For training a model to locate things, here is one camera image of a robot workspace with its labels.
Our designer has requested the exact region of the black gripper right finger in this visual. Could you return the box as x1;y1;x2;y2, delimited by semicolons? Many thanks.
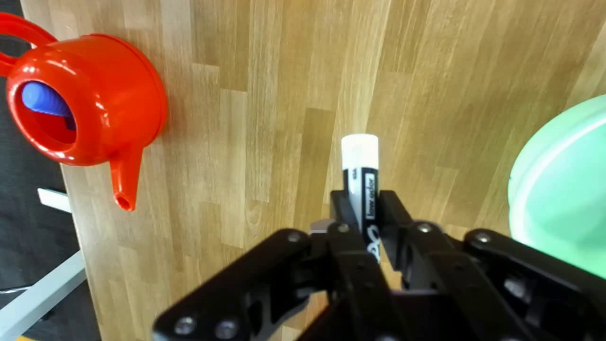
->
377;192;606;341

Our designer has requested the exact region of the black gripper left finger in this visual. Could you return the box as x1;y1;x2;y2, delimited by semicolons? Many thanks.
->
152;192;379;341

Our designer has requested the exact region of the black and white marker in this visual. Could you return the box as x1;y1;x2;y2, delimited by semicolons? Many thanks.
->
341;133;381;258

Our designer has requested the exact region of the green plastic bowl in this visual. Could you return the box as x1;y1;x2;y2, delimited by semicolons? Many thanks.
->
508;95;606;277

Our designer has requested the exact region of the red toy teapot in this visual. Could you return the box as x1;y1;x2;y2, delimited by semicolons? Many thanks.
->
0;12;169;211

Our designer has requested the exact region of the aluminium extrusion bracket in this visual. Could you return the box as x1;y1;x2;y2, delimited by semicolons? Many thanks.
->
0;188;87;341

